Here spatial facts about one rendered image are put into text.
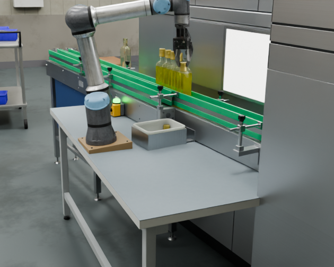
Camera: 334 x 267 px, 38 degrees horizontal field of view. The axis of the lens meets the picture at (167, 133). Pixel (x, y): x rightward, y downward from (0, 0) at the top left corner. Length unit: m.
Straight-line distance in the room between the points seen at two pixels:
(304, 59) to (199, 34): 1.11
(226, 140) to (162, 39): 1.00
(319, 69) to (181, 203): 0.68
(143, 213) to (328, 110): 0.71
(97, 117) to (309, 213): 1.08
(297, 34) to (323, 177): 0.47
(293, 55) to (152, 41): 1.60
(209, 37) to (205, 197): 1.01
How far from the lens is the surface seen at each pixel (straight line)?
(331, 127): 1.58
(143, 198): 1.82
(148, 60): 3.19
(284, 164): 1.75
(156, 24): 3.07
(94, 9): 2.25
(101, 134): 2.31
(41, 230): 3.23
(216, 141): 2.31
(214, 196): 1.86
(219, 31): 2.50
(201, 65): 2.65
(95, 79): 2.41
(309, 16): 1.61
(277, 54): 1.71
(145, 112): 2.66
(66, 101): 3.86
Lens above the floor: 1.54
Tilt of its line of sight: 18 degrees down
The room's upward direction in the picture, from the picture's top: 1 degrees clockwise
